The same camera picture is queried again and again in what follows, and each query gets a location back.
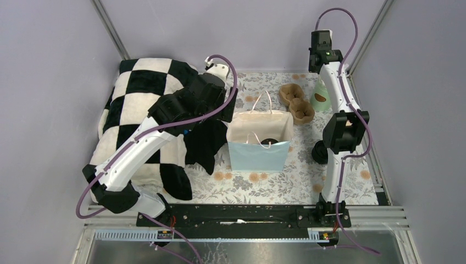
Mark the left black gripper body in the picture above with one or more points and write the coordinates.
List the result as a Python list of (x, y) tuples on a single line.
[(226, 114)]

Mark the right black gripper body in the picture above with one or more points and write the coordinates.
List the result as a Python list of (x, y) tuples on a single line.
[(311, 69)]

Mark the light blue paper bag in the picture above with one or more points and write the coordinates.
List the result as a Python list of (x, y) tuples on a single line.
[(246, 131)]

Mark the black plastic cup lid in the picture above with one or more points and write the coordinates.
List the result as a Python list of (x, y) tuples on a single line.
[(269, 141)]

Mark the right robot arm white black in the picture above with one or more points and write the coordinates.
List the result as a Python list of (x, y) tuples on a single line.
[(341, 136)]

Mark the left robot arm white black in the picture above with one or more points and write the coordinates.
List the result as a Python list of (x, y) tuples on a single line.
[(110, 181)]

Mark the green straw holder cup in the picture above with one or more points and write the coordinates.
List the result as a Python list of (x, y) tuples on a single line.
[(320, 99)]

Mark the floral patterned table mat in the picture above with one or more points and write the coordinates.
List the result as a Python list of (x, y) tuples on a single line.
[(301, 180)]

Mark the black t-shirt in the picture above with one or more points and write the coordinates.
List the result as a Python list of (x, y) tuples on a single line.
[(204, 142)]

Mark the black white checkered blanket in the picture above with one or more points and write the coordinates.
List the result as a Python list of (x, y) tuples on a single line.
[(140, 83)]

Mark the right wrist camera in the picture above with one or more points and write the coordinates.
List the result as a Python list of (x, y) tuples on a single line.
[(321, 40)]

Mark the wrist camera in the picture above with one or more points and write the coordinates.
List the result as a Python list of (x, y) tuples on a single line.
[(321, 40), (221, 71)]

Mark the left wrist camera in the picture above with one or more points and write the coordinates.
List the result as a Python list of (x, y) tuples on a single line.
[(221, 71)]

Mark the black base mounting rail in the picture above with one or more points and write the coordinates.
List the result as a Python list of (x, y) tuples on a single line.
[(245, 221)]

